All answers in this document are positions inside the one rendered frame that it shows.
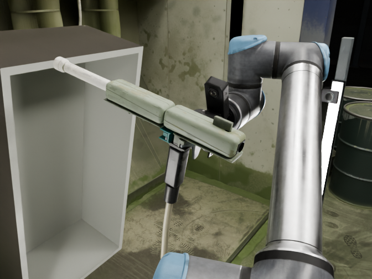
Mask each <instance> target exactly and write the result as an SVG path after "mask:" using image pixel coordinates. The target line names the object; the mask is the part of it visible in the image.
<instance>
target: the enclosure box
mask: <svg viewBox="0 0 372 279"><path fill-rule="evenodd" d="M142 54H143V46H141V45H138V44H136V43H133V42H130V41H128V40H125V39H122V38H119V37H117V36H114V35H112V34H109V33H106V32H103V31H101V30H98V29H95V28H93V27H89V26H88V25H85V26H83V25H77V26H68V27H52V28H36V29H20V30H4V31H0V279H84V278H85V277H87V276H88V275H89V274H90V273H92V272H93V271H94V270H96V269H97V268H98V267H99V266H101V265H102V264H103V263H104V262H105V261H107V260H108V259H109V258H110V257H112V256H113V255H114V254H115V253H117V252H118V251H119V250H121V249H122V240H123V230H124V224H125V213H126V204H127V193H128V184H129V177H130V167H131V157H132V147H133V137H134V131H135V121H136V116H135V115H133V114H129V113H128V112H127V111H125V110H123V109H121V108H119V107H117V106H115V105H113V104H111V103H109V102H106V101H105V100H104V99H106V98H107V97H106V91H105V90H103V89H100V88H98V87H96V86H94V85H92V84H89V83H88V82H86V81H84V80H81V79H79V78H77V77H75V76H73V75H71V74H68V73H66V72H64V73H62V72H61V71H59V70H57V69H55V68H54V66H53V62H54V60H55V58H57V57H59V56H60V57H63V58H65V59H67V60H68V61H69V62H70V63H72V64H74V65H76V66H79V67H81V68H83V69H85V70H87V71H90V72H92V73H94V74H96V75H98V76H101V77H103V78H105V79H108V80H110V81H114V80H117V79H122V80H125V81H127V82H130V83H132V84H134V85H136V86H139V85H140V75H141V65H142Z"/></svg>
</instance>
